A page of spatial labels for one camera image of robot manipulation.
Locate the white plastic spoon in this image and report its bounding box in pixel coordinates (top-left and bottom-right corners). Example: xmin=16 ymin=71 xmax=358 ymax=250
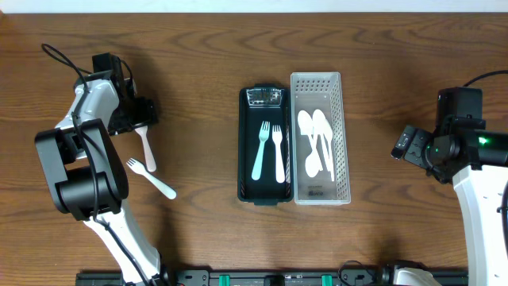
xmin=297 ymin=110 xmax=325 ymax=172
xmin=313 ymin=109 xmax=330 ymax=171
xmin=305 ymin=134 xmax=322 ymax=178
xmin=323 ymin=125 xmax=335 ymax=182

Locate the clear white plastic basket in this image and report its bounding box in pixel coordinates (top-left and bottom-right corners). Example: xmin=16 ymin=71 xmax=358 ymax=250
xmin=291 ymin=71 xmax=351 ymax=205

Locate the light blue plastic fork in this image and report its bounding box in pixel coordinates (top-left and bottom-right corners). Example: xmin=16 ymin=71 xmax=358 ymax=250
xmin=251 ymin=121 xmax=271 ymax=180

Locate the white plastic fork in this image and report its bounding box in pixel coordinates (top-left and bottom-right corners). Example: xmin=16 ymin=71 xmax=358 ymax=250
xmin=271 ymin=125 xmax=285 ymax=184

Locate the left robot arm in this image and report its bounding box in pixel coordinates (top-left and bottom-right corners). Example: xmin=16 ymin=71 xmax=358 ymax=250
xmin=35 ymin=69 xmax=171 ymax=285

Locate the white fork under arm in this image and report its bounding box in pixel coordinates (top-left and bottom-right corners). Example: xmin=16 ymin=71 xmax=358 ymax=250
xmin=126 ymin=158 xmax=177 ymax=199

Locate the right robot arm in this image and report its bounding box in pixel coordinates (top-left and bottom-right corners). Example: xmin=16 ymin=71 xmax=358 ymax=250
xmin=391 ymin=126 xmax=507 ymax=285

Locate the dark green plastic basket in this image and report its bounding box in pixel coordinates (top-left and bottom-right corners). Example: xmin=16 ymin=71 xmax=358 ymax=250
xmin=237 ymin=83 xmax=294 ymax=206

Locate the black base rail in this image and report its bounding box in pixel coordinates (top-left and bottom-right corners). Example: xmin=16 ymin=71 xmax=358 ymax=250
xmin=75 ymin=260 xmax=469 ymax=286

